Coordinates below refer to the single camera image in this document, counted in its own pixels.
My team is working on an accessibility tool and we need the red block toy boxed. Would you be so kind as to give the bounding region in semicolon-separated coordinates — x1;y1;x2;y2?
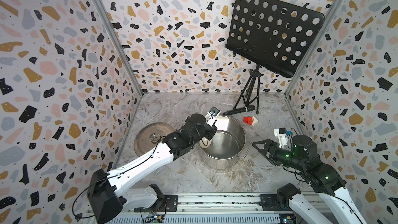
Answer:
243;117;254;125

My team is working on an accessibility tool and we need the white card piece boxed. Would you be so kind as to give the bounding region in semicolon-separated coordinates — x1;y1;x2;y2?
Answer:
251;116;258;125

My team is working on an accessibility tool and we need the stainless steel pot lid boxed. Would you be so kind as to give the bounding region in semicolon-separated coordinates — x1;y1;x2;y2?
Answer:
134;122;175;157

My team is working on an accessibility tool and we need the aluminium mounting rail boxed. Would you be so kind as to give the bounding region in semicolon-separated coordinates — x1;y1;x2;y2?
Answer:
109;192;311;224

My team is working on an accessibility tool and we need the black microphone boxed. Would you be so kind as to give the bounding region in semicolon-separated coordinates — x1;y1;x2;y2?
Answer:
223;105;255;116

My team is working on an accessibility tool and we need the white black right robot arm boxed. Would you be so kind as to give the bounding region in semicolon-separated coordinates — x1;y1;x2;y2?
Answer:
252;128;366;224

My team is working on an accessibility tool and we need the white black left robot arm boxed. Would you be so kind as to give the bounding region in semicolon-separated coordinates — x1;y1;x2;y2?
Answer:
83;113;217;224

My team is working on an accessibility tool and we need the black music stand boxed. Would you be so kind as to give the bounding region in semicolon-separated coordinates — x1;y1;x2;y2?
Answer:
225;0;325;113

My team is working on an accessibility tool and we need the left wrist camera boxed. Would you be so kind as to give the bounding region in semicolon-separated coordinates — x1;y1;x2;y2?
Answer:
205;107;220;126

